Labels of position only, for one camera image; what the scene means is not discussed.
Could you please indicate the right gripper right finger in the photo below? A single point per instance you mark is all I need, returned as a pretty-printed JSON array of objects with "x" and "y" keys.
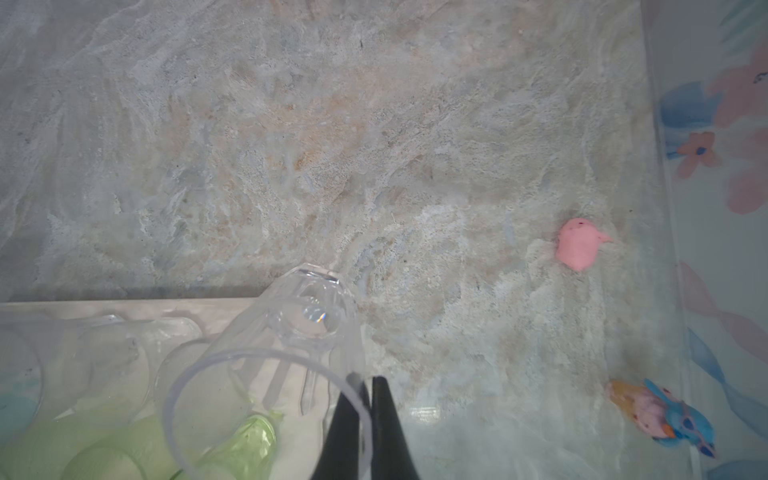
[{"x": 391, "y": 458}]

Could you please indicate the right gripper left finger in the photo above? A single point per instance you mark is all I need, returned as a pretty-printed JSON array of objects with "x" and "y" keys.
[{"x": 340, "y": 457}]

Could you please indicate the bright green cup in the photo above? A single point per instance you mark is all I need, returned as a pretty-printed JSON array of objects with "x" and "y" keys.
[{"x": 224, "y": 444}]

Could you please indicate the light green textured cup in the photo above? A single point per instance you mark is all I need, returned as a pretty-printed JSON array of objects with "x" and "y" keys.
[
  {"x": 45, "y": 450},
  {"x": 136, "y": 451}
]

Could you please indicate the clear smooth cup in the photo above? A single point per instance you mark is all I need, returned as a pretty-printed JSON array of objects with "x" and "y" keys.
[{"x": 47, "y": 365}]

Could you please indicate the clear textured cup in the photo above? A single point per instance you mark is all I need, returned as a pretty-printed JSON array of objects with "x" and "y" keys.
[{"x": 187, "y": 384}]

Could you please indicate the beige plastic tray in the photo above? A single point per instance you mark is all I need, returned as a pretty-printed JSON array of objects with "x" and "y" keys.
[{"x": 103, "y": 393}]

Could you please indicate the small colourful doll toy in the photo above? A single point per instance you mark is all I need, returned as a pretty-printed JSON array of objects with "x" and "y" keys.
[{"x": 656, "y": 412}]

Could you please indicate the pink pig toy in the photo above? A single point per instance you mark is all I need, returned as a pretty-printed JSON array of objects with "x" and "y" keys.
[{"x": 578, "y": 244}]

